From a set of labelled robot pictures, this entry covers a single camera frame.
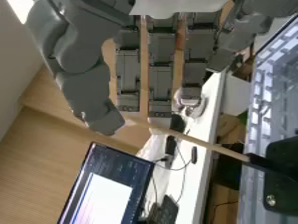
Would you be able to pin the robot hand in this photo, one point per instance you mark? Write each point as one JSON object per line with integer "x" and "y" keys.
{"x": 79, "y": 60}

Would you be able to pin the wooden chopstick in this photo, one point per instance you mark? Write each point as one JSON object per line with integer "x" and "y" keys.
{"x": 194, "y": 140}

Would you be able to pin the small white jointed device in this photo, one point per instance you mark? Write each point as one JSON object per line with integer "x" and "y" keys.
{"x": 190, "y": 101}

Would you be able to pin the white desk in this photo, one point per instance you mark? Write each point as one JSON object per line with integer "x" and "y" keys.
{"x": 206, "y": 133}

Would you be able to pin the computer screen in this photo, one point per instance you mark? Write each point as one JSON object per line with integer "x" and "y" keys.
{"x": 107, "y": 190}

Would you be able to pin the clear box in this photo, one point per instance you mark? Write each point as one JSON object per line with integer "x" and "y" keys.
{"x": 266, "y": 100}

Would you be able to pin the black keyboard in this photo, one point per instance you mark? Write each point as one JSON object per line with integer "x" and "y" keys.
{"x": 162, "y": 210}

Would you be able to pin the black plate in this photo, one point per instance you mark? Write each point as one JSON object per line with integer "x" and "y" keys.
{"x": 280, "y": 173}

